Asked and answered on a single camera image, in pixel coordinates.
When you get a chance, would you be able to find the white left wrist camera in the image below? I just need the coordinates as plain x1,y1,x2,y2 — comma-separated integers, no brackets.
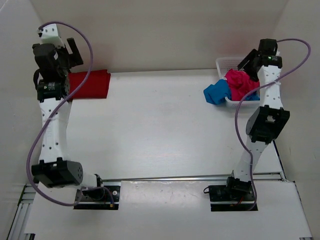
37,23,65,49

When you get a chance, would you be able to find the red t-shirt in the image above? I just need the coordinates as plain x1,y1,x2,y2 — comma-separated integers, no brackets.
68,69,111,100

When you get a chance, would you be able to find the pink t-shirt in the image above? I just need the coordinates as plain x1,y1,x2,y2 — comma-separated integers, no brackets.
225,69,260,101

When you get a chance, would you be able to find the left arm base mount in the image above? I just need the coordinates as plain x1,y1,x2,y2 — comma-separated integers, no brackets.
73,181,121,211

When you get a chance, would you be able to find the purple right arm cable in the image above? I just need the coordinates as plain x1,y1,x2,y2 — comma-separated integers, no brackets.
234,37,312,210

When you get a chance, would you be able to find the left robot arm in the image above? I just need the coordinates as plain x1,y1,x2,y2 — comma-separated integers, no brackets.
31,38,105,200

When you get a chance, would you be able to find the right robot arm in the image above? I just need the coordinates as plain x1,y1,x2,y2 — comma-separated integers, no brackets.
224,38,290,200

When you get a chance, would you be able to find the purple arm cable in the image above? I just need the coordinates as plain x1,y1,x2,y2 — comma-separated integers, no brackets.
234,37,312,210
25,20,116,210

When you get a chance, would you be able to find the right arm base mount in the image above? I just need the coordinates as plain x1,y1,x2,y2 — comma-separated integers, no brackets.
203,185,255,212

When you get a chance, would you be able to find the aluminium left side rail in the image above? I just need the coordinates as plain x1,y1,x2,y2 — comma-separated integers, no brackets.
6,184,36,240

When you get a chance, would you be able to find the blue t-shirt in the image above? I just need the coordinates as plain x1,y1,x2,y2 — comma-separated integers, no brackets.
203,79,261,105

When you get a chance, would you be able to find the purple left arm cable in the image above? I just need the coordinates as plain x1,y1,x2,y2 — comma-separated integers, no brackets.
25,20,116,210

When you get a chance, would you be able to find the white plastic laundry basket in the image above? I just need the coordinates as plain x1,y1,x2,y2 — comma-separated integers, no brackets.
215,56,260,108

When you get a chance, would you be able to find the aluminium front rail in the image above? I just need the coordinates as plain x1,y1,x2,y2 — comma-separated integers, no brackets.
101,172,286,182

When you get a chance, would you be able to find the white front cover board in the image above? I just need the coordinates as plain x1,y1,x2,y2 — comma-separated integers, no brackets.
25,181,312,240

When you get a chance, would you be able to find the aluminium rail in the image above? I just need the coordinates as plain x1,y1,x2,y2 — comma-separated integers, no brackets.
6,184,36,240
101,172,286,182

